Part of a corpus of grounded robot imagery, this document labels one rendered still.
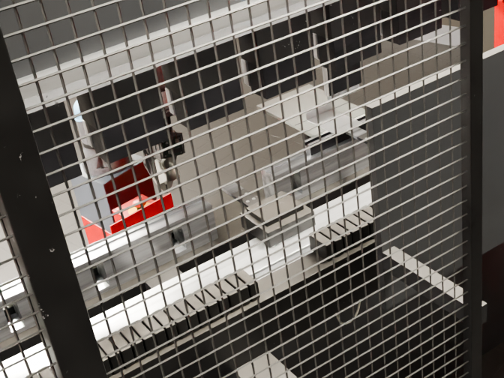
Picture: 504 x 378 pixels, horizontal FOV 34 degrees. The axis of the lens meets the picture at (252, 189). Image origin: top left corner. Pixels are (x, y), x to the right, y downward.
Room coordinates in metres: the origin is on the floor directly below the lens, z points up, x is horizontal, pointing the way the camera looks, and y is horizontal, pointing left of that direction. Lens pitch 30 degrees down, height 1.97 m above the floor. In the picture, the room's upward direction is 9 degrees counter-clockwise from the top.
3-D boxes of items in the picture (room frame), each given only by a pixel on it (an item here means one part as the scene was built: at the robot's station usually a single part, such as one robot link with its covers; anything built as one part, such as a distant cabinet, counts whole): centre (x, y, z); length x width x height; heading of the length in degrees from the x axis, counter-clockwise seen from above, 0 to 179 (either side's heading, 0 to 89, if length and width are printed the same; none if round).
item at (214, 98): (1.70, 0.07, 1.26); 0.15 x 0.09 x 0.17; 119
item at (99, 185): (2.32, 0.43, 0.39); 0.18 x 0.18 x 0.78; 43
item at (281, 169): (1.85, -0.21, 0.92); 0.39 x 0.06 x 0.10; 119
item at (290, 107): (2.01, -0.19, 1.00); 0.26 x 0.18 x 0.01; 29
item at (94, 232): (1.96, 0.35, 0.75); 0.20 x 0.16 x 0.18; 127
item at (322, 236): (1.43, -0.27, 1.02); 0.37 x 0.06 x 0.04; 119
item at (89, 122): (1.61, 0.24, 1.26); 0.15 x 0.09 x 0.17; 119
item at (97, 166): (2.32, 0.43, 0.82); 0.15 x 0.15 x 0.10
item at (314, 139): (1.87, -0.24, 0.98); 0.20 x 0.03 x 0.03; 119
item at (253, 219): (1.56, -0.01, 1.01); 0.26 x 0.12 x 0.05; 29
